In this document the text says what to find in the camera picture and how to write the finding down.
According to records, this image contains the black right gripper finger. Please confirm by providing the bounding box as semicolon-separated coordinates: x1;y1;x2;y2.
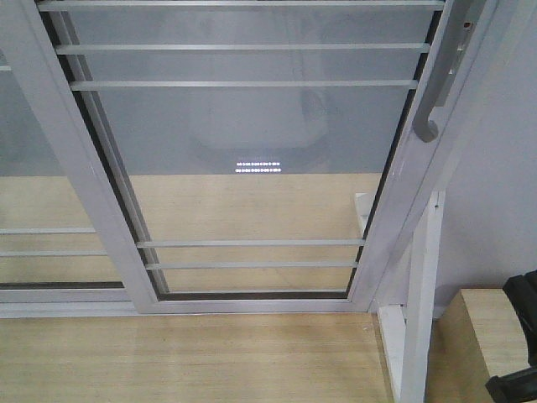
486;368;536;403
503;271;537;365

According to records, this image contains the grey curved door handle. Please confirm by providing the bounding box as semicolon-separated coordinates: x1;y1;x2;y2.
412;1;472;143

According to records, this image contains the white framed sliding glass door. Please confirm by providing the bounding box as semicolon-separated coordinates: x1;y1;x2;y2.
6;0;500;316

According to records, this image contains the door lock latch plate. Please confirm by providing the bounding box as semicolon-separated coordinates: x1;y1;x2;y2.
448;21;475;76

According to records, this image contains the light wooden box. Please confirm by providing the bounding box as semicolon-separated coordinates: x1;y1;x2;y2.
425;289;528;403

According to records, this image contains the white triangular support brace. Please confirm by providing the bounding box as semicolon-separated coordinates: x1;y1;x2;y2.
372;191;446;402

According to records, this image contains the light wooden floor platform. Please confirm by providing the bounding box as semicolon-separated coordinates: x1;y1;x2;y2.
0;174;404;403

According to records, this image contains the white door frame post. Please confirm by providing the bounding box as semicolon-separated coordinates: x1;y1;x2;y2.
353;1;536;311

